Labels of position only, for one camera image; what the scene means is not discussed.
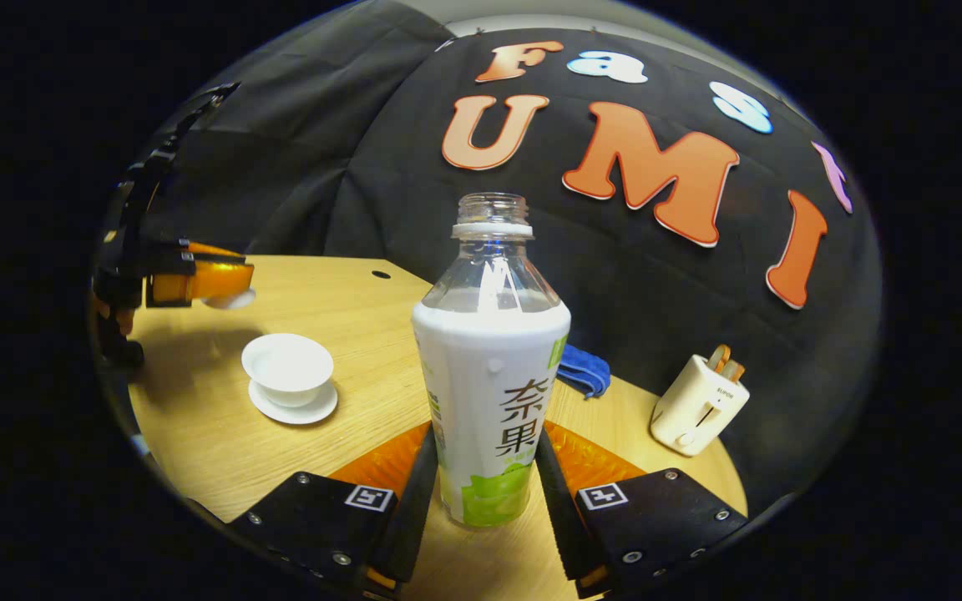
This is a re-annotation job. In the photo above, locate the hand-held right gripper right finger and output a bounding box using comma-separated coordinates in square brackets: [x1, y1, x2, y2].
[535, 422, 749, 598]

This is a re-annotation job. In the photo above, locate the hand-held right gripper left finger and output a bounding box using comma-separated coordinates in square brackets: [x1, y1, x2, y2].
[226, 422, 440, 598]

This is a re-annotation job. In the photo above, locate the white teacup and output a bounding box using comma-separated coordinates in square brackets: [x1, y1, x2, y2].
[241, 333, 335, 408]

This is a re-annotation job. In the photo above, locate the water bottle with green label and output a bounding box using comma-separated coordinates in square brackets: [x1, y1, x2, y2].
[412, 193, 572, 528]

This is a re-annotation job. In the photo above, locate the white saucer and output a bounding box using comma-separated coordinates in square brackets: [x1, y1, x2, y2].
[248, 380, 339, 425]

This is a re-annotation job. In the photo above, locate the blue towel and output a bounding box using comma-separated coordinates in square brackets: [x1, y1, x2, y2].
[558, 342, 612, 400]

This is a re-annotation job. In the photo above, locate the white toaster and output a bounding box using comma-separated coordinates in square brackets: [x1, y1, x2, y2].
[651, 354, 751, 457]

